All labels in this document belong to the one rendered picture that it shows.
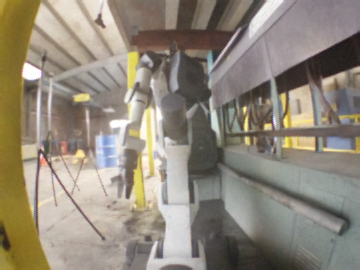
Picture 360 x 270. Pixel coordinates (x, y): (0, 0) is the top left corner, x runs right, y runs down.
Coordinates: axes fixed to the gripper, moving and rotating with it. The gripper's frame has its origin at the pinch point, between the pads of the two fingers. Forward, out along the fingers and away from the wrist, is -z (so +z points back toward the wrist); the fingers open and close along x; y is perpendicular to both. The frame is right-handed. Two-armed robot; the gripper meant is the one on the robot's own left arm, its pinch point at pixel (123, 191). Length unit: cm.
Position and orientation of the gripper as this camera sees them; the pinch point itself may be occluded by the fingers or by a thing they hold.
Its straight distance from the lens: 84.0
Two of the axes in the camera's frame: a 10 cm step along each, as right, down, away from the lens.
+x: -6.0, 2.5, 7.6
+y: -8.0, -2.9, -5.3
